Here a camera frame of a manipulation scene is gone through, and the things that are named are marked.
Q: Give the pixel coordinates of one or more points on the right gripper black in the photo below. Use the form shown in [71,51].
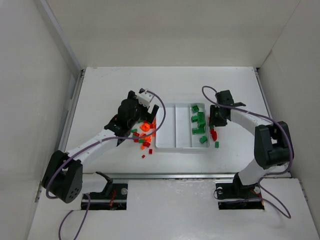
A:
[215,116]

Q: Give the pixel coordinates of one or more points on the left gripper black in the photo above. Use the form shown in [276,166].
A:
[142,104]

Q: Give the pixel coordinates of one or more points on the green lego brick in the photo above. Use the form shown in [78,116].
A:
[195,108]
[203,139]
[217,144]

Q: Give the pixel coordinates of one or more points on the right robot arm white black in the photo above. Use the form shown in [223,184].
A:
[272,141]

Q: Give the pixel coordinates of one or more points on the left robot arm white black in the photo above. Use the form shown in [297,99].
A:
[63,178]

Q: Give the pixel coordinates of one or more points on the orange round lego piece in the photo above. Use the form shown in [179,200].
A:
[145,127]

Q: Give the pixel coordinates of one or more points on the green lego brick in tray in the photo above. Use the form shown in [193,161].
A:
[203,139]

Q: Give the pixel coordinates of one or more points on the white three-compartment tray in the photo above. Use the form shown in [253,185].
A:
[177,121]

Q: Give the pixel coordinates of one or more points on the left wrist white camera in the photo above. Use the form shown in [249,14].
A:
[144,97]

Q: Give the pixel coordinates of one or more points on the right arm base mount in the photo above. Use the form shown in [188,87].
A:
[232,197]

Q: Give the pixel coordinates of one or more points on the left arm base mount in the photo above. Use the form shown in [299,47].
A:
[101,193]

